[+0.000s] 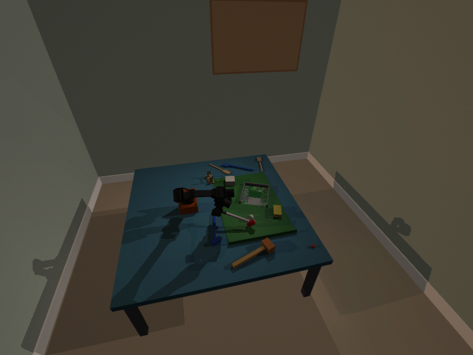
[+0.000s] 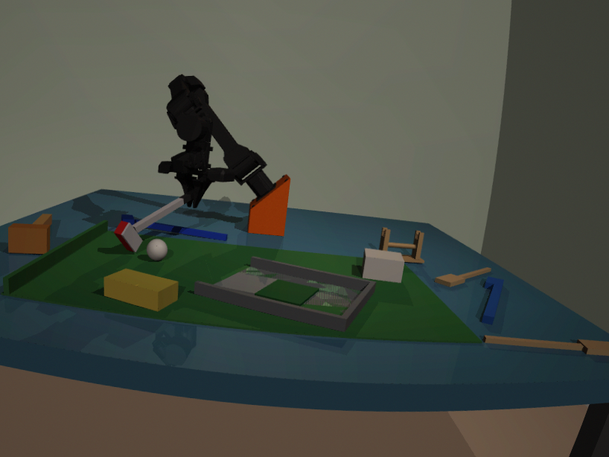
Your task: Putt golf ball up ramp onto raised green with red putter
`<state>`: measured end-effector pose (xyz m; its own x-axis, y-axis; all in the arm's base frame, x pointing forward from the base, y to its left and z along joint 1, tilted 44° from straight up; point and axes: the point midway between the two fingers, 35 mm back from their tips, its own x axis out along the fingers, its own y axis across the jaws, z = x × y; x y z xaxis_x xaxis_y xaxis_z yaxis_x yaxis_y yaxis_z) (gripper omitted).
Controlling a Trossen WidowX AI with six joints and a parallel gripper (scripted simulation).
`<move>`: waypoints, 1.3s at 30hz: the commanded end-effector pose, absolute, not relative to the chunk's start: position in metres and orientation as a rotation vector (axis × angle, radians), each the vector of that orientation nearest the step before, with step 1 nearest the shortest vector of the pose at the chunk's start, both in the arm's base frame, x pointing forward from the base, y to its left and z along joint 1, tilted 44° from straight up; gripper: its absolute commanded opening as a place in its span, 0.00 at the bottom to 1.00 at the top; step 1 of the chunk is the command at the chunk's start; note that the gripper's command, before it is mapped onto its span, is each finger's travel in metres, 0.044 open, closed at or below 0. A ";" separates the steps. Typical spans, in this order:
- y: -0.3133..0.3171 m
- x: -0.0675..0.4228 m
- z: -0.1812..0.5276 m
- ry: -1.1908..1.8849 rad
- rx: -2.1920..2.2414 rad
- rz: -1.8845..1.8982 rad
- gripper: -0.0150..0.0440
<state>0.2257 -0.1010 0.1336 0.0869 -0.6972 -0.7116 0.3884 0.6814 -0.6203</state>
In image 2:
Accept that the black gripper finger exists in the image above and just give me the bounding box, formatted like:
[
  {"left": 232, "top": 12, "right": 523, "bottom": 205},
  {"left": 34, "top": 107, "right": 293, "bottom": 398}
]
[
  {"left": 174, "top": 176, "right": 197, "bottom": 208},
  {"left": 192, "top": 179, "right": 215, "bottom": 208}
]

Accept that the green flat mat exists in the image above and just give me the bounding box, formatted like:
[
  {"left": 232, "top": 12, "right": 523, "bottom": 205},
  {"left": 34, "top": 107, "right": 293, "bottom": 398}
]
[{"left": 1, "top": 231, "right": 482, "bottom": 344}]

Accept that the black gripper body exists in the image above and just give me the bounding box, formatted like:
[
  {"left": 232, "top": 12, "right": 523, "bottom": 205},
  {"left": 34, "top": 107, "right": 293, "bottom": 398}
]
[{"left": 158, "top": 141, "right": 235, "bottom": 182}]

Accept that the grey ball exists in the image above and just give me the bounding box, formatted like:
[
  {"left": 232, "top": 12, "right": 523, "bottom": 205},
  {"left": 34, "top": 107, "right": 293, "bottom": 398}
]
[{"left": 147, "top": 238, "right": 168, "bottom": 261}]

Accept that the yellow rectangular block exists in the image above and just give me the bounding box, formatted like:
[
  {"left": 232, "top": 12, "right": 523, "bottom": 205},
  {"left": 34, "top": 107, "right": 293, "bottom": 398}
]
[{"left": 103, "top": 268, "right": 179, "bottom": 312}]

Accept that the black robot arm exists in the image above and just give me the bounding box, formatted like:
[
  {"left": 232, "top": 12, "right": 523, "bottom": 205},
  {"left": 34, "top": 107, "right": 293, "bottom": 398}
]
[{"left": 166, "top": 74, "right": 276, "bottom": 201}]

